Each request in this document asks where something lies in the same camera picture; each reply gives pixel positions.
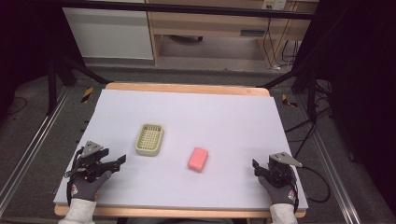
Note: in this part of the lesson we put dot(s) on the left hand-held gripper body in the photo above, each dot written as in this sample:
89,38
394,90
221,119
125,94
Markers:
91,157

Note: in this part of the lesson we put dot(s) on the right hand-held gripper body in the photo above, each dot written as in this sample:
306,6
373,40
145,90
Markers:
280,169

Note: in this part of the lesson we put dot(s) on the beige slotted soap dish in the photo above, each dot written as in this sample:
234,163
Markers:
149,139

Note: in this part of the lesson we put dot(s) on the pink soap bar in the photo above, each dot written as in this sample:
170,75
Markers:
198,159

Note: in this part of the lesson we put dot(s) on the person's right hand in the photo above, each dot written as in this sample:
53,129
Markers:
278,193

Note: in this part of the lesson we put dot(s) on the person's left hand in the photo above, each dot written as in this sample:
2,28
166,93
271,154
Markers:
87,188

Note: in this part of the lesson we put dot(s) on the yellow black floor tape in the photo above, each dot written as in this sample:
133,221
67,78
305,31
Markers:
288,101
87,94

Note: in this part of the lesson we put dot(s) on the white table mat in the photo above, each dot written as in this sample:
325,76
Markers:
199,124

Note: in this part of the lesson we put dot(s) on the black metal stand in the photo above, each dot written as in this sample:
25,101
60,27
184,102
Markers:
311,93
52,84

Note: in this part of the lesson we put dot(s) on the wooden table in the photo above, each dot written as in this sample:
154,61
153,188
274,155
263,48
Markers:
186,88

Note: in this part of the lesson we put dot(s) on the white cabinet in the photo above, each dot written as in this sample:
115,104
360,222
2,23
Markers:
109,34

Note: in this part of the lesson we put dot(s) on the wooden office desk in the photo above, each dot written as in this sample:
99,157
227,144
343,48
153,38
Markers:
211,23

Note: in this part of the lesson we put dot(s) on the white power outlet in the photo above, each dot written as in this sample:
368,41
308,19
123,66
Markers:
274,4

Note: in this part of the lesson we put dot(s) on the aluminium floor rail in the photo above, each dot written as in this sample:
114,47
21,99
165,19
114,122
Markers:
330,168
31,146

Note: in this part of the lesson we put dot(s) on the black metal frame bar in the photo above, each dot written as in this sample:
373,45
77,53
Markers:
186,8

